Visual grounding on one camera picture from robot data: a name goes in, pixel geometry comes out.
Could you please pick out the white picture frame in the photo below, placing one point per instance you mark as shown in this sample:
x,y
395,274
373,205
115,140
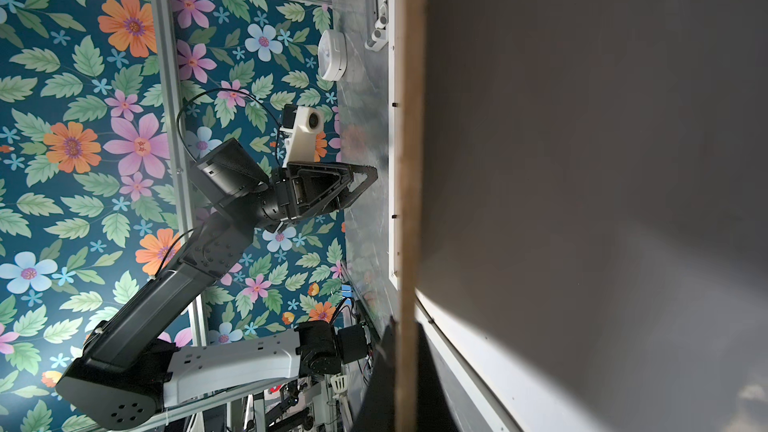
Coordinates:
x,y
447,335

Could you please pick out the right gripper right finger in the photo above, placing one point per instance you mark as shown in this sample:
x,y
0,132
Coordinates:
x,y
433,411

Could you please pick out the brown cardboard backing board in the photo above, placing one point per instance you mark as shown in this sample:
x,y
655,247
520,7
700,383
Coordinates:
x,y
409,81

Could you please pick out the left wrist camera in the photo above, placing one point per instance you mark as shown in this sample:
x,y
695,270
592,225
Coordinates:
x,y
300,127

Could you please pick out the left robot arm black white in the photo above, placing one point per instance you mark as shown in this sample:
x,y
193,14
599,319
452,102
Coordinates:
x,y
127,374

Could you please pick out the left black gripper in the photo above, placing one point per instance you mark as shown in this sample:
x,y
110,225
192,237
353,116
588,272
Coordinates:
x,y
308,190

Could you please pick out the white round device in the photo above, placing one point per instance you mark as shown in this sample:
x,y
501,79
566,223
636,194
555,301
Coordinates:
x,y
332,55

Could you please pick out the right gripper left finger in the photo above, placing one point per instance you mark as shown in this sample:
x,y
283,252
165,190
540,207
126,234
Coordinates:
x,y
377,412

